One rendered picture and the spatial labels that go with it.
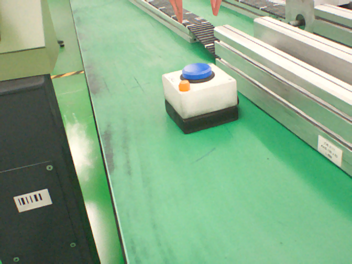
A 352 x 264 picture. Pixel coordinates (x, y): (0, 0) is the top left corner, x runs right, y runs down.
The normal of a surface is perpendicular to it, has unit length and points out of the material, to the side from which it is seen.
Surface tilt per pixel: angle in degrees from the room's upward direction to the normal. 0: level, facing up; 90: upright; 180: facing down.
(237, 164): 0
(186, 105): 90
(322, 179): 0
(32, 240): 90
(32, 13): 45
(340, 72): 90
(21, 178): 90
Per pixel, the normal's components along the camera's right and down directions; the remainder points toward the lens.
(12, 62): 0.14, 0.47
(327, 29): -0.94, 0.25
